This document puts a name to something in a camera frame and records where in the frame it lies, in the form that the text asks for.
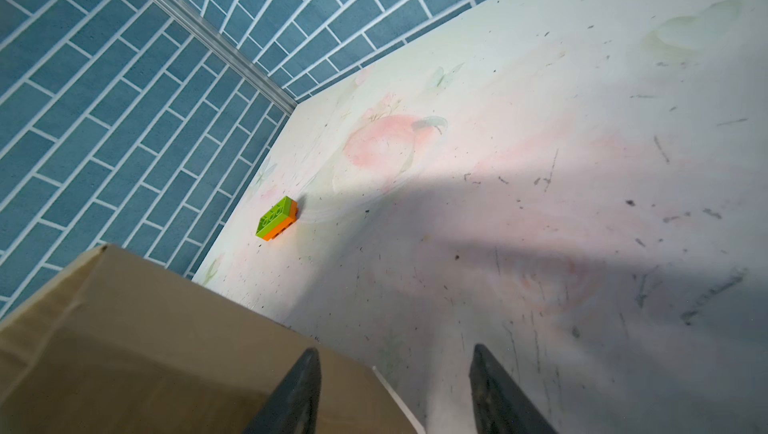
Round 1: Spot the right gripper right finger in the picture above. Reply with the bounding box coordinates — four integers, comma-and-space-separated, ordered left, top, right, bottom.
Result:
469, 343, 556, 434

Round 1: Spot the left corner aluminium post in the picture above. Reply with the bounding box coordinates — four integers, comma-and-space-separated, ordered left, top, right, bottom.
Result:
152, 0, 297, 114

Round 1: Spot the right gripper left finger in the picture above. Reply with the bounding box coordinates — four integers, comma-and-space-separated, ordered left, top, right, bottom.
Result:
243, 347, 321, 434

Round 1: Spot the brown cardboard box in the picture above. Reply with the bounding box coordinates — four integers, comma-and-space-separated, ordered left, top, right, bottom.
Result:
1, 246, 422, 433

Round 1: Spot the green orange toy brick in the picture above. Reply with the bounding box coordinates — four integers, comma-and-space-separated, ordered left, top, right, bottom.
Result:
256, 196, 298, 241

